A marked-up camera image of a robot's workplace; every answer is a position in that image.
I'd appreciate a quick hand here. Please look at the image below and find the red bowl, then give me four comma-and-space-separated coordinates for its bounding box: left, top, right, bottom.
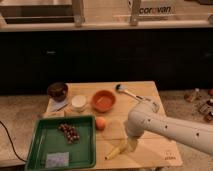
91, 90, 116, 113

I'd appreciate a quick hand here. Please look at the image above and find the black handled brush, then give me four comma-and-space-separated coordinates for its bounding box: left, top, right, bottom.
115, 84, 146, 101

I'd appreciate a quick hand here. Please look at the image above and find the dark brown bowl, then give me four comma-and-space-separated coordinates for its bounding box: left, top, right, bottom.
47, 82, 68, 102

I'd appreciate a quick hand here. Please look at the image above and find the yellow banana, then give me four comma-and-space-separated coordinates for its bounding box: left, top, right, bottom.
105, 141, 127, 160

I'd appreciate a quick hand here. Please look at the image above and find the green plastic tray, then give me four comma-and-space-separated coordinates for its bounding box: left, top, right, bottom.
25, 115, 96, 171

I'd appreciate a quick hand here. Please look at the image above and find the bunch of dark grapes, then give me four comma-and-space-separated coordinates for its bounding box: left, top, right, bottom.
58, 123, 80, 144

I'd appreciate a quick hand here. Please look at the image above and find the black cable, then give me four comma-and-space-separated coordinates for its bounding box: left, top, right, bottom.
0, 120, 28, 164

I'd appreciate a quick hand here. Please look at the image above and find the white cloth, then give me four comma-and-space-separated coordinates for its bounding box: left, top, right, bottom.
47, 98, 68, 112

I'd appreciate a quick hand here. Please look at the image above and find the grey sponge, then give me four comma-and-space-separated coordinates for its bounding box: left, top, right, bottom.
45, 152, 69, 168

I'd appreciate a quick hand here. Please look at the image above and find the white cup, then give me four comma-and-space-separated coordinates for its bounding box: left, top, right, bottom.
71, 95, 87, 112

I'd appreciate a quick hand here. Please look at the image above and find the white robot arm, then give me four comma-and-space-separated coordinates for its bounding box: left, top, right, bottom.
124, 102, 213, 155

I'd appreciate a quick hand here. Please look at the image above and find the orange fruit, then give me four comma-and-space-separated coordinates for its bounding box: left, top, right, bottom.
95, 117, 106, 130

